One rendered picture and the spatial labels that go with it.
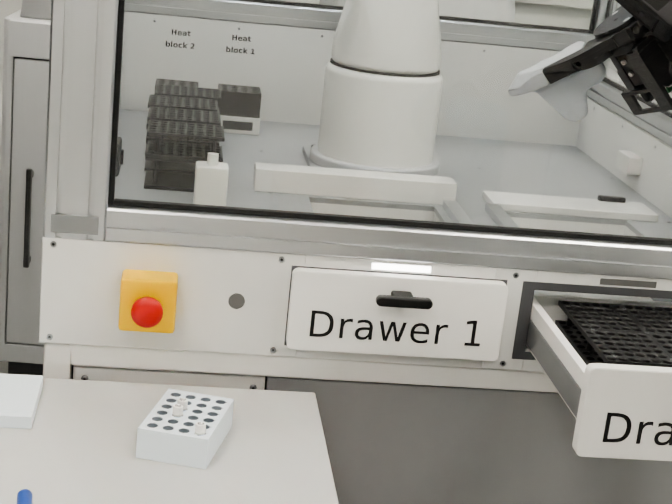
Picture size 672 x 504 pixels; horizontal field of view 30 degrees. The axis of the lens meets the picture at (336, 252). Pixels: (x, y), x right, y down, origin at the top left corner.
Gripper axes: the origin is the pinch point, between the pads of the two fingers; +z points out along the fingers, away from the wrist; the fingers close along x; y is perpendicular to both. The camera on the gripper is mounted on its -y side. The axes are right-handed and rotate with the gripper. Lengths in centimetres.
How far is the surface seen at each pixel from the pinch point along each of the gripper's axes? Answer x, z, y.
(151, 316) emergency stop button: -35, 58, 8
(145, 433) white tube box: -46, 44, 15
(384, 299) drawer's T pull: -11, 50, 25
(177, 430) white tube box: -43, 43, 17
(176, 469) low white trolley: -46, 42, 20
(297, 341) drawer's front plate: -22, 59, 24
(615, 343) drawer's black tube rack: 5, 35, 44
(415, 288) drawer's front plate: -6, 52, 27
